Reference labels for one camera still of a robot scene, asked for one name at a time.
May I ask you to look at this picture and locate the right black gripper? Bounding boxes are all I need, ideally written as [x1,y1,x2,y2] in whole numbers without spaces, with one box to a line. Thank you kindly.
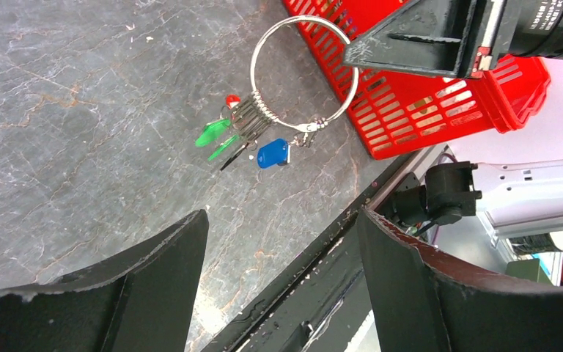
[343,0,507,79]

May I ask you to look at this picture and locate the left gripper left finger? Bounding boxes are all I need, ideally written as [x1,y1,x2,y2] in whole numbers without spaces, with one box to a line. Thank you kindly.
[0,210,209,351]

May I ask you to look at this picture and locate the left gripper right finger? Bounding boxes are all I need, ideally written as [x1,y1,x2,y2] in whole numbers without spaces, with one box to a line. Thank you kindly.
[356,210,563,351]

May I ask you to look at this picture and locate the green key tag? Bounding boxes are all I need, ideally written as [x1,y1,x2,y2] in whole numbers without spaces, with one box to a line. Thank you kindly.
[195,118,231,147]

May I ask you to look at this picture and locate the blue key tag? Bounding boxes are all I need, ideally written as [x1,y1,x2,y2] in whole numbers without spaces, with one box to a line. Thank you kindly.
[257,139,291,169]

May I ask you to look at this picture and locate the metal keyring with keys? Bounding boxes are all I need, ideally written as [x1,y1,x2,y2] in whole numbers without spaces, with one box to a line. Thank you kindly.
[194,15,360,172]

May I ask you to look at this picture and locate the red key tag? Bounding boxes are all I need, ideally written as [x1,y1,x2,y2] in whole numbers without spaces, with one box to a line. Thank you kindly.
[225,94,241,109]

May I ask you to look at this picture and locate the red plastic basket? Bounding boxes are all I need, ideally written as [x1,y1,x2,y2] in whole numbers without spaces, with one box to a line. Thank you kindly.
[281,0,551,160]

